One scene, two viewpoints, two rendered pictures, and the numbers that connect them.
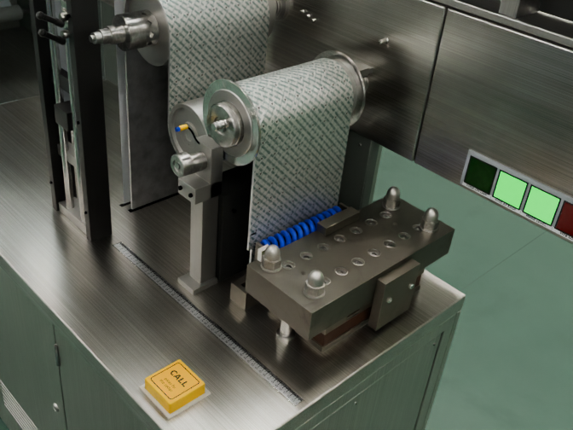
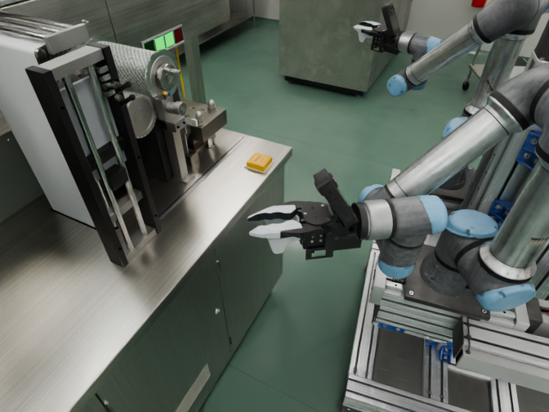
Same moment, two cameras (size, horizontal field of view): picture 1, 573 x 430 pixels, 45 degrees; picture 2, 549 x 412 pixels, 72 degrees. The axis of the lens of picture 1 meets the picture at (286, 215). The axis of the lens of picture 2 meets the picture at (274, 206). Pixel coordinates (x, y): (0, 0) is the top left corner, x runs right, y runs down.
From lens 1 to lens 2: 162 cm
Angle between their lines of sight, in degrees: 79
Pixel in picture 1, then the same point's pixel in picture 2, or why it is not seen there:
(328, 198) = not seen: hidden behind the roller
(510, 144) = (150, 25)
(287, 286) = (212, 116)
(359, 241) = not seen: hidden behind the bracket
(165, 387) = (265, 159)
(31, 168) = (58, 315)
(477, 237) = not seen: outside the picture
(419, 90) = (110, 34)
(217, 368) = (240, 158)
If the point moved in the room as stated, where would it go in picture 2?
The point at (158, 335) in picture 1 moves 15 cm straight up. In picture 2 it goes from (229, 178) to (226, 141)
